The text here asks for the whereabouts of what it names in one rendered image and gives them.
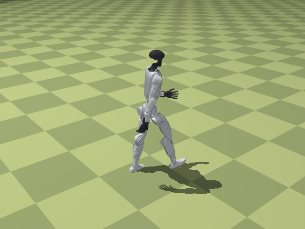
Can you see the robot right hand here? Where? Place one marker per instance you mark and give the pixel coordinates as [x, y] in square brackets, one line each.
[143, 127]

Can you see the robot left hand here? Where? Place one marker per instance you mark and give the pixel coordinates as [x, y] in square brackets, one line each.
[169, 94]

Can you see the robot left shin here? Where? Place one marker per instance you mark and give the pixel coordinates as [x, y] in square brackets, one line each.
[137, 151]

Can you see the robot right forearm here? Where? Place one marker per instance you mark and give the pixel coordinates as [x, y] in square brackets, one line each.
[149, 108]

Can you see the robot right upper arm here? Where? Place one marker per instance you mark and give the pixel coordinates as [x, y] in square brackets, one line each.
[156, 82]

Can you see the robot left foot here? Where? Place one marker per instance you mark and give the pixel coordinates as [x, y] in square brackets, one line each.
[132, 169]

